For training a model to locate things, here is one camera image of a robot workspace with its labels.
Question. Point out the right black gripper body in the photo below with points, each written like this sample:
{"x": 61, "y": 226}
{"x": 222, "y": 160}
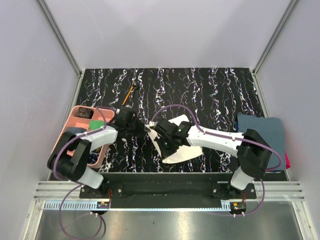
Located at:
{"x": 167, "y": 147}

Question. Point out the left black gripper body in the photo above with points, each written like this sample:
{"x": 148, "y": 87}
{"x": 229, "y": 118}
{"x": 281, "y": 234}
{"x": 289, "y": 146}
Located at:
{"x": 135, "y": 127}

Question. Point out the white cloth napkin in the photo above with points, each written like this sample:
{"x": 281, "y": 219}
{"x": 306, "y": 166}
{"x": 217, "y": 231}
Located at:
{"x": 184, "y": 153}

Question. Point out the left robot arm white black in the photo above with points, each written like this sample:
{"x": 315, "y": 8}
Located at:
{"x": 69, "y": 158}

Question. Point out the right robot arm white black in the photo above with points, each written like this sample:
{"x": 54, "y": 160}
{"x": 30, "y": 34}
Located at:
{"x": 252, "y": 153}

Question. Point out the green cloth in tray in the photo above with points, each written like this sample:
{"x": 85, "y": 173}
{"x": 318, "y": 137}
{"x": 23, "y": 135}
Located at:
{"x": 95, "y": 124}

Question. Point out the dark patterned cloth in tray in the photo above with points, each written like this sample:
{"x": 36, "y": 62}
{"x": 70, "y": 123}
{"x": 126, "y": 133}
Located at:
{"x": 84, "y": 112}

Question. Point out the pink compartment tray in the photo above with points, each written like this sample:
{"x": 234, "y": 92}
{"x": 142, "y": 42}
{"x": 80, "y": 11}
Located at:
{"x": 99, "y": 114}

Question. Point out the grey blue cloth in tray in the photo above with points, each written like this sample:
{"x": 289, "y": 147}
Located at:
{"x": 75, "y": 130}

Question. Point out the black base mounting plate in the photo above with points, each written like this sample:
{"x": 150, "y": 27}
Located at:
{"x": 167, "y": 191}

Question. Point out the blue folded cloth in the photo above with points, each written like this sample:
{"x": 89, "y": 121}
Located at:
{"x": 269, "y": 128}

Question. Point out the magenta cloth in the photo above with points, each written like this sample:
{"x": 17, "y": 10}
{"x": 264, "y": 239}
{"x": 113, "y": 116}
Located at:
{"x": 287, "y": 160}

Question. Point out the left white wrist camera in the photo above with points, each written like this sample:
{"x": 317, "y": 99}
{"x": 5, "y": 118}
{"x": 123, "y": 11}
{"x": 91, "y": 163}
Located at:
{"x": 123, "y": 108}

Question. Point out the orange handled utensil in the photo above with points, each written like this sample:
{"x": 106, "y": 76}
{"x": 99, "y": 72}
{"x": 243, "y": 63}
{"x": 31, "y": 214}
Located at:
{"x": 127, "y": 95}

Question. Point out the black handled utensil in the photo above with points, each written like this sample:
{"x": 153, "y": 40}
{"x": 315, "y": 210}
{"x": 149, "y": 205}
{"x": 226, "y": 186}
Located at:
{"x": 134, "y": 87}

